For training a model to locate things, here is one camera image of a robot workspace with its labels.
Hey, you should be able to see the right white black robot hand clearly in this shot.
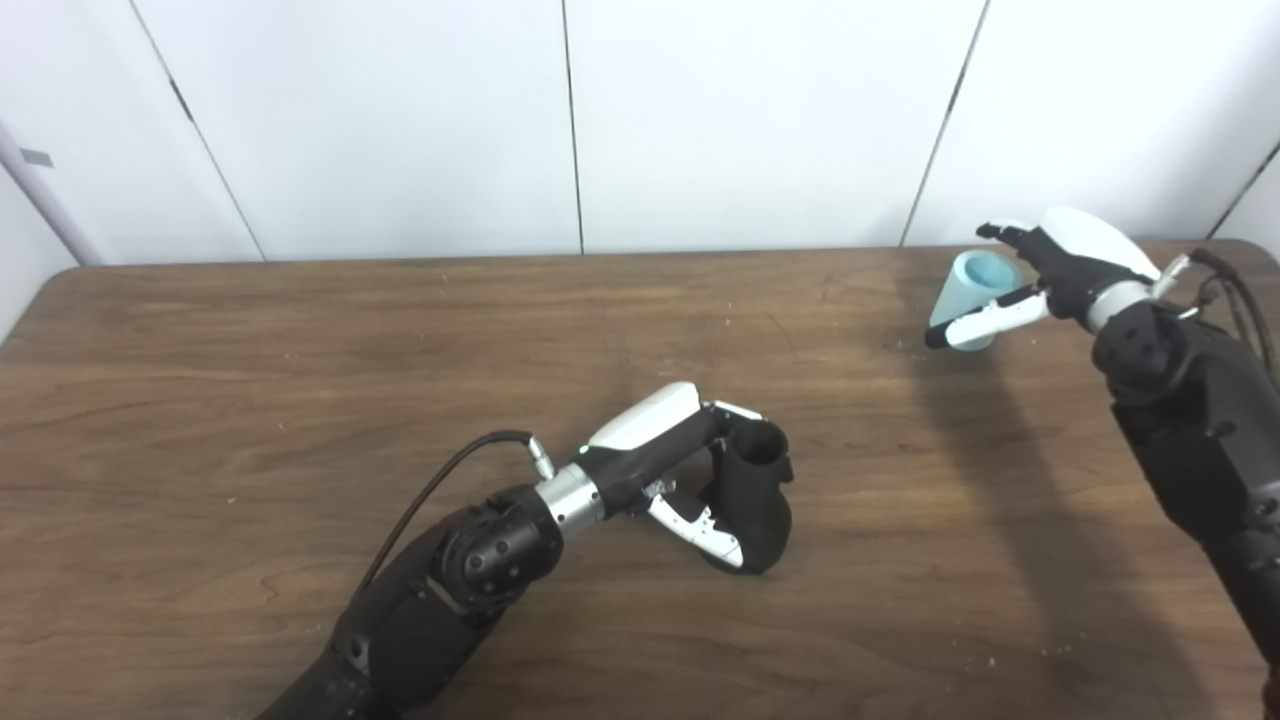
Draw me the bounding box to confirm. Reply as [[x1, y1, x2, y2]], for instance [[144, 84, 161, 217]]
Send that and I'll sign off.
[[924, 206, 1163, 351]]

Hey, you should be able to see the black flared nozzle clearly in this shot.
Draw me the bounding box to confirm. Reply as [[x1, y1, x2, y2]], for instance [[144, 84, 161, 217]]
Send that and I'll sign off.
[[700, 418, 794, 577]]

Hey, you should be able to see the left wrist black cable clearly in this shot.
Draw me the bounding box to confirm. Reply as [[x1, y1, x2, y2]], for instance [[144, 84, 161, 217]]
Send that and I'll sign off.
[[360, 430, 556, 591]]

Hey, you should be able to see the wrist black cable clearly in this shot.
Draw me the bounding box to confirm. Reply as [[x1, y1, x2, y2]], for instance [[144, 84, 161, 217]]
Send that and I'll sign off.
[[1150, 248, 1280, 391], [360, 430, 556, 591]]

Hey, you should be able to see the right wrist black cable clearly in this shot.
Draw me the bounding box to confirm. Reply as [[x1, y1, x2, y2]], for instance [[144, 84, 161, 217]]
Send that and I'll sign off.
[[1150, 248, 1280, 391]]

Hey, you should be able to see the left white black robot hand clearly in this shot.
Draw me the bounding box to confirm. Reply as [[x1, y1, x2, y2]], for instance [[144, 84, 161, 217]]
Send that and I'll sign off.
[[580, 381, 796, 571]]

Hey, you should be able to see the light blue cylinder cup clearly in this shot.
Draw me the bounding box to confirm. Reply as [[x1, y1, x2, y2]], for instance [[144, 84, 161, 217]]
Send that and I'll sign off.
[[928, 250, 1025, 353]]

